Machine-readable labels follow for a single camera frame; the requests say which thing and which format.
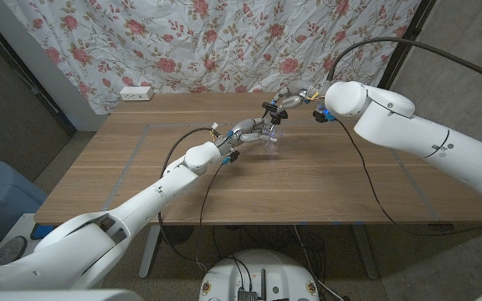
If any black vertical post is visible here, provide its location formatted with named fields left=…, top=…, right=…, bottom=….
left=377, top=0, right=437, bottom=92

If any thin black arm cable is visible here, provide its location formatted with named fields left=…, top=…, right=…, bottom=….
left=198, top=161, right=228, bottom=229
left=335, top=119, right=482, bottom=237

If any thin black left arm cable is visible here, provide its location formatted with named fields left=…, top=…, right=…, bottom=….
left=198, top=161, right=228, bottom=229

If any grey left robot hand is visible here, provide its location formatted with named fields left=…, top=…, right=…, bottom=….
left=213, top=116, right=284, bottom=154

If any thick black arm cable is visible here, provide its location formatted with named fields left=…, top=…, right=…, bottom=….
left=327, top=36, right=482, bottom=89
left=158, top=126, right=219, bottom=271

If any grey table leg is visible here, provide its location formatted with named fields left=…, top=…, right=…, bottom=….
left=351, top=225, right=379, bottom=280

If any blue storage bin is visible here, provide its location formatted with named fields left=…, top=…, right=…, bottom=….
left=0, top=161, right=49, bottom=242

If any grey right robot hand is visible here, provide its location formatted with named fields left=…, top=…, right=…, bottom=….
left=272, top=79, right=332, bottom=116

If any white floor platform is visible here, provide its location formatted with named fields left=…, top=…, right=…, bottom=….
left=0, top=212, right=58, bottom=268

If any white power strip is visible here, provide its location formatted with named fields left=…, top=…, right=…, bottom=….
left=119, top=85, right=155, bottom=102

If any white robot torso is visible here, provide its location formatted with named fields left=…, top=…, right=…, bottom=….
left=0, top=288, right=144, bottom=301

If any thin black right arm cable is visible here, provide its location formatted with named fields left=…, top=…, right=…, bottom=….
left=335, top=119, right=482, bottom=237

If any white floor cable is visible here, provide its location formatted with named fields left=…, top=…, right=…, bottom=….
left=293, top=225, right=345, bottom=301

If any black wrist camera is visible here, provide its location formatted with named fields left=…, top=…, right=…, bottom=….
left=221, top=150, right=241, bottom=166
left=312, top=106, right=336, bottom=124

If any black sprayer head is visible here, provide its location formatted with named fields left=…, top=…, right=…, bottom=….
left=260, top=101, right=289, bottom=125

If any black round floor fan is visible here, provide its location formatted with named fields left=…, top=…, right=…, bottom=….
left=160, top=225, right=195, bottom=247

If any grey shoe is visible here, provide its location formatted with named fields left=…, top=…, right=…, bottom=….
left=0, top=236, right=28, bottom=268

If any black door frame strip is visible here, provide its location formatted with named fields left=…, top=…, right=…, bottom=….
left=0, top=10, right=77, bottom=135

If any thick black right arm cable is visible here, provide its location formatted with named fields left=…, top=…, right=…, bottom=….
left=327, top=36, right=482, bottom=89

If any clear plastic spray bottle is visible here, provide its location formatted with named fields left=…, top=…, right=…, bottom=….
left=263, top=127, right=284, bottom=154

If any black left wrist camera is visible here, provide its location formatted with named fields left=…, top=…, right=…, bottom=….
left=221, top=150, right=241, bottom=166

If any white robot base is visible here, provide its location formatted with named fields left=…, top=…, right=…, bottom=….
left=198, top=249, right=320, bottom=301

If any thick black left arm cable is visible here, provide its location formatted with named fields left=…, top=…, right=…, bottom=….
left=158, top=126, right=219, bottom=271

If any floral print curtain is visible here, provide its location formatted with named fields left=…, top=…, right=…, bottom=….
left=2, top=0, right=423, bottom=116

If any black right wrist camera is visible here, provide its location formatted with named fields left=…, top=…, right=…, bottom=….
left=312, top=106, right=336, bottom=124

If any white table leg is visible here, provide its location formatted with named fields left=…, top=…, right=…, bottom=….
left=138, top=225, right=162, bottom=280

